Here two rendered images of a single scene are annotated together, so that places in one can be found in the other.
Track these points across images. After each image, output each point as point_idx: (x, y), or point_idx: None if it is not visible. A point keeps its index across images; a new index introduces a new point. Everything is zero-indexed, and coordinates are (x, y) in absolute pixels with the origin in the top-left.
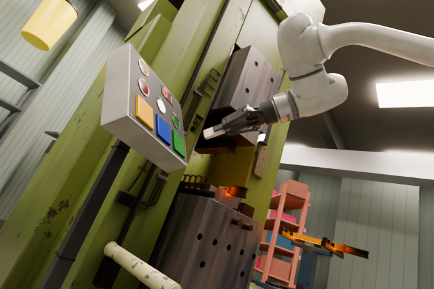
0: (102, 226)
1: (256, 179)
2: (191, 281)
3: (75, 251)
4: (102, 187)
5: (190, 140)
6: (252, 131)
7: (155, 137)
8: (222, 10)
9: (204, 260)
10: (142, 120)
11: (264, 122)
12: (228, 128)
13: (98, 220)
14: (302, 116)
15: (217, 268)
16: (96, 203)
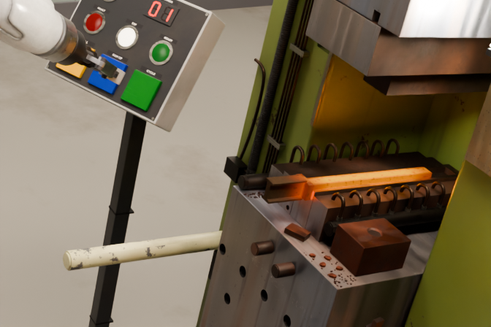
0: (226, 204)
1: (489, 181)
2: (215, 314)
3: (115, 205)
4: (123, 142)
5: (319, 66)
6: (101, 71)
7: (83, 86)
8: None
9: (229, 294)
10: (62, 69)
11: (82, 58)
12: (94, 69)
13: None
14: (33, 52)
15: (246, 320)
16: (121, 160)
